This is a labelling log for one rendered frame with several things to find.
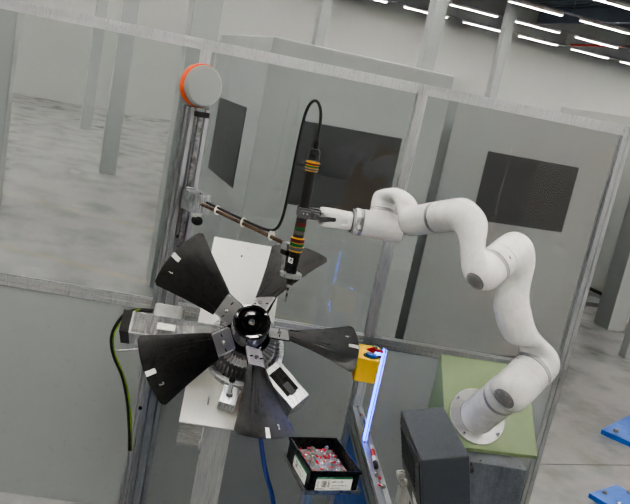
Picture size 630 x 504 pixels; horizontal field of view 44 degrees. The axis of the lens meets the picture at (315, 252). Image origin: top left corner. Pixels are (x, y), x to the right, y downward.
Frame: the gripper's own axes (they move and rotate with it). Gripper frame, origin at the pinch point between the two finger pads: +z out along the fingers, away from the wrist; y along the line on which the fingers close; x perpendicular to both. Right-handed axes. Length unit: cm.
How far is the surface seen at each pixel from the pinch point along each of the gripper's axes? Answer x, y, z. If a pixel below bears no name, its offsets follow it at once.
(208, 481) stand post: -99, 8, 14
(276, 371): -53, 0, -1
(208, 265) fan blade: -23.8, 7.4, 26.0
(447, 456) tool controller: -34, -83, -34
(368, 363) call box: -53, 21, -35
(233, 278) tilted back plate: -34, 34, 17
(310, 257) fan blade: -17.2, 15.2, -6.6
